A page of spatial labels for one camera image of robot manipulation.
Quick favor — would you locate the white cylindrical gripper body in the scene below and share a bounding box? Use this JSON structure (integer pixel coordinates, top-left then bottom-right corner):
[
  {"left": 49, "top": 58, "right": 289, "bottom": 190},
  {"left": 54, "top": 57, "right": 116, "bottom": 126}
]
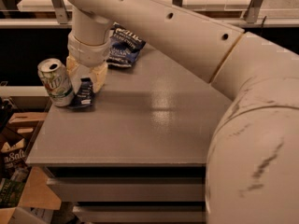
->
[{"left": 67, "top": 33, "right": 109, "bottom": 67}]

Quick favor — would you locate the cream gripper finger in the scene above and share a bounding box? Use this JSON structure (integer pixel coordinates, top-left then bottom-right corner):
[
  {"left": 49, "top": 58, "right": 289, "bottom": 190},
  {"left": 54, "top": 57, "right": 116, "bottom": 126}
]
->
[
  {"left": 90, "top": 62, "right": 108, "bottom": 93},
  {"left": 66, "top": 55, "right": 90, "bottom": 88}
]

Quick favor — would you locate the blue rxbar blueberry bar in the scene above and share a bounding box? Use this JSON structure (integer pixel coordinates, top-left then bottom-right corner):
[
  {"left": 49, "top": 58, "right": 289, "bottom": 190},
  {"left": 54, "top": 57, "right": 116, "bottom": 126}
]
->
[{"left": 69, "top": 77, "right": 95, "bottom": 109}]

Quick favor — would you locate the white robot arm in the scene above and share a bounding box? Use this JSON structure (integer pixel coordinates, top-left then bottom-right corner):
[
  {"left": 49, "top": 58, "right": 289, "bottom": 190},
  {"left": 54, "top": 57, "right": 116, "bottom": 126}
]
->
[{"left": 68, "top": 0, "right": 299, "bottom": 224}]

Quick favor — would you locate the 7up soda can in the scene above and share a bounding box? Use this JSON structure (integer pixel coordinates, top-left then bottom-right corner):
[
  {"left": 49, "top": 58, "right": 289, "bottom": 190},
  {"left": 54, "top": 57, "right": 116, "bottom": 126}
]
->
[{"left": 37, "top": 58, "right": 75, "bottom": 107}]

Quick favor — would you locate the blue kettle chips bag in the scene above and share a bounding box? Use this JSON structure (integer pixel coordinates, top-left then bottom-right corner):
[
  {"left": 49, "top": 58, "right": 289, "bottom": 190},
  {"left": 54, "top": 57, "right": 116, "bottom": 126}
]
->
[{"left": 107, "top": 23, "right": 146, "bottom": 68}]

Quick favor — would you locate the grey drawer cabinet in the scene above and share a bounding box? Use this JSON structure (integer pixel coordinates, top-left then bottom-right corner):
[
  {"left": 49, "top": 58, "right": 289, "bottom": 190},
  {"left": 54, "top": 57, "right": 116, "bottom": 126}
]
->
[{"left": 27, "top": 46, "right": 231, "bottom": 224}]

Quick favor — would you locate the cardboard box with items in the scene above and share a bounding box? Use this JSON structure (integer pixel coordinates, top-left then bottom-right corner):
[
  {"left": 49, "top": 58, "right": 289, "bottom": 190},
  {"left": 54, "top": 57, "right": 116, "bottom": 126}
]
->
[{"left": 0, "top": 102, "right": 61, "bottom": 224}]

